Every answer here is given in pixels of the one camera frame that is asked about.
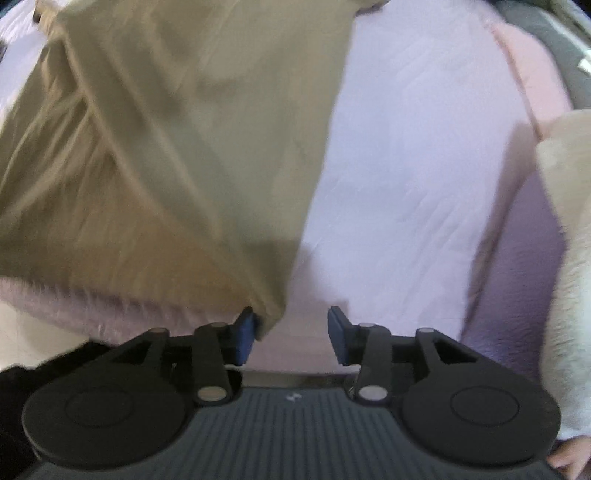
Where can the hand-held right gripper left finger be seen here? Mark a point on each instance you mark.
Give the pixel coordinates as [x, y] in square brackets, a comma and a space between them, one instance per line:
[245, 336]

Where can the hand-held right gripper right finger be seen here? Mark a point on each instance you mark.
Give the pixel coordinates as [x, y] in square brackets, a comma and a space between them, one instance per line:
[337, 336]

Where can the khaki garment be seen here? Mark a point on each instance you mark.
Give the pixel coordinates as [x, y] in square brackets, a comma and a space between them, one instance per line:
[161, 138]

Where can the person's right hand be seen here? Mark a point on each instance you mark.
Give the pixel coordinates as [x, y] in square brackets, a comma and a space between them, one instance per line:
[571, 459]

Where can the lavender bed sheet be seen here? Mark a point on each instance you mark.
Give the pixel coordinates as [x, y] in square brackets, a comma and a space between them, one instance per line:
[406, 184]

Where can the pink blanket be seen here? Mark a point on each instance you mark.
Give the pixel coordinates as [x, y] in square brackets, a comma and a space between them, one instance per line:
[531, 78]

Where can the grey cushion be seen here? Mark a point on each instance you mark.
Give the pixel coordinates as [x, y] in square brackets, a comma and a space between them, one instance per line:
[569, 50]

